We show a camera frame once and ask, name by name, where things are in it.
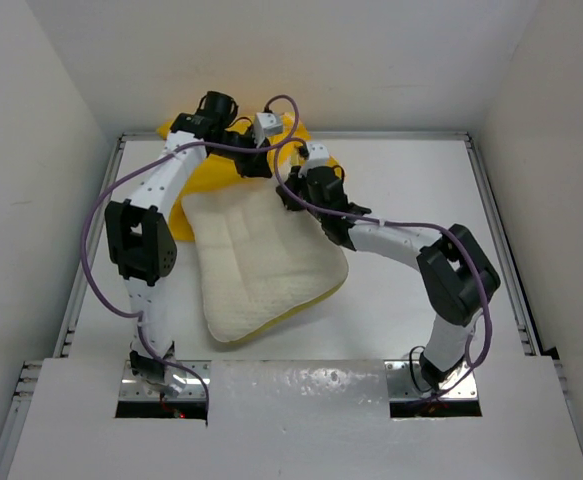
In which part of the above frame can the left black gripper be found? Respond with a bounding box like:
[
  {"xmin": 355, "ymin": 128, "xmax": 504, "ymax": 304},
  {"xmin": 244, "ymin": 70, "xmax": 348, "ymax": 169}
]
[{"xmin": 212, "ymin": 126, "xmax": 273, "ymax": 180}]

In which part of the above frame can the yellow pillowcase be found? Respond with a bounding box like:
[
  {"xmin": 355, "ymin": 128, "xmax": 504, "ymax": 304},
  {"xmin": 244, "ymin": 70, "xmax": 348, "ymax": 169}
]
[{"xmin": 156, "ymin": 112, "xmax": 343, "ymax": 243}]

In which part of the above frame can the cream quilted pillow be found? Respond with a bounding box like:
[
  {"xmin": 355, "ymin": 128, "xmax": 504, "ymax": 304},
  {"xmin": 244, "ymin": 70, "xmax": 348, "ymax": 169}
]
[{"xmin": 181, "ymin": 182, "xmax": 349, "ymax": 343}]

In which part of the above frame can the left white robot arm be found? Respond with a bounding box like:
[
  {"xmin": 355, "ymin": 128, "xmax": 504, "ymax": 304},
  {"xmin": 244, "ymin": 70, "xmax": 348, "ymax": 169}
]
[{"xmin": 105, "ymin": 91, "xmax": 283, "ymax": 397}]

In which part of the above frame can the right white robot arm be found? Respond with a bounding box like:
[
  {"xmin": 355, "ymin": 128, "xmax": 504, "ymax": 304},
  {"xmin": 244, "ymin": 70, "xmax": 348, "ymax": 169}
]
[{"xmin": 276, "ymin": 166, "xmax": 501, "ymax": 391}]

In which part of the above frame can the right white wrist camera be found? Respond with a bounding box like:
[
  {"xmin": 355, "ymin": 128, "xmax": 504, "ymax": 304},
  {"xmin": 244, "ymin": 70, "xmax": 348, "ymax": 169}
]
[{"xmin": 301, "ymin": 141, "xmax": 331, "ymax": 174}]

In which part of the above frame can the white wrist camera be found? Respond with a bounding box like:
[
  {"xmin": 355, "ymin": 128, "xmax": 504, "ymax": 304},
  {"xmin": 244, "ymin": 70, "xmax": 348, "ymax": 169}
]
[
  {"xmin": 301, "ymin": 141, "xmax": 331, "ymax": 174},
  {"xmin": 253, "ymin": 112, "xmax": 284, "ymax": 146}
]

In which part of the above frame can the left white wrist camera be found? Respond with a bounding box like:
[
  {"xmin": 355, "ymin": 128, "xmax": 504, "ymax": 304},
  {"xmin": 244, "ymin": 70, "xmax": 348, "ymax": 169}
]
[{"xmin": 253, "ymin": 112, "xmax": 284, "ymax": 146}]

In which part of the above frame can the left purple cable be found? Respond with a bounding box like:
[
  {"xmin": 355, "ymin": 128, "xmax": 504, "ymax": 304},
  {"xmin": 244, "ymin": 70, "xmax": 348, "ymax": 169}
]
[{"xmin": 79, "ymin": 93, "xmax": 303, "ymax": 416}]

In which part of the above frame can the purple cable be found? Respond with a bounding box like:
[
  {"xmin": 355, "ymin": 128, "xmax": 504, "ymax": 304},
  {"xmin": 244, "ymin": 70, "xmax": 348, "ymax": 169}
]
[
  {"xmin": 273, "ymin": 137, "xmax": 495, "ymax": 401},
  {"xmin": 79, "ymin": 93, "xmax": 303, "ymax": 416}
]

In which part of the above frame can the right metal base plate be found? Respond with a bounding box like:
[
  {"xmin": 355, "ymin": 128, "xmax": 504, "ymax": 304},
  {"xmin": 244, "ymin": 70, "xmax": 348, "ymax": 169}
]
[{"xmin": 385, "ymin": 359, "xmax": 482, "ymax": 401}]

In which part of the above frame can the metal base plate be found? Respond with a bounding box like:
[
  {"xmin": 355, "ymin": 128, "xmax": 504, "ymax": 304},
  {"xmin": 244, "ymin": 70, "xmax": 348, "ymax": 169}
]
[
  {"xmin": 385, "ymin": 359, "xmax": 482, "ymax": 401},
  {"xmin": 118, "ymin": 360, "xmax": 211, "ymax": 402}
]

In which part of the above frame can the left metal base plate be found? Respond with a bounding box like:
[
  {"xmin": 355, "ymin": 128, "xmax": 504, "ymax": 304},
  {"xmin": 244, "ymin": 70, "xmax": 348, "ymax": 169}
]
[{"xmin": 118, "ymin": 360, "xmax": 211, "ymax": 402}]

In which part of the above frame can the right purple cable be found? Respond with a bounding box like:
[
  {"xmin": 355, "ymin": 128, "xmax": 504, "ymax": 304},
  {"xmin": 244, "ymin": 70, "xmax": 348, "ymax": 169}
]
[{"xmin": 273, "ymin": 137, "xmax": 495, "ymax": 401}]

